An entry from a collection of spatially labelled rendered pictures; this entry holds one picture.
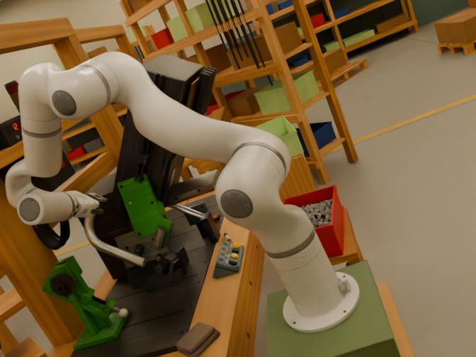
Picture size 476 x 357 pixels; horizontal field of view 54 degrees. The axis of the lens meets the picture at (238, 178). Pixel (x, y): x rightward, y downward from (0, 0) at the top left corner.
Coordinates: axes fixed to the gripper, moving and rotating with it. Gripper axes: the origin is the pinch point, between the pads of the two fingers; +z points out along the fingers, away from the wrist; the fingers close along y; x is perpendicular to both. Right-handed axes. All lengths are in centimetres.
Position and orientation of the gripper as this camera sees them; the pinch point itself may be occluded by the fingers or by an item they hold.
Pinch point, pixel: (93, 203)
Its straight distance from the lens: 158.1
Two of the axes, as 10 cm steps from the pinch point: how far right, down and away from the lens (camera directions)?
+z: 2.2, 0.0, 9.7
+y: -9.0, -3.9, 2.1
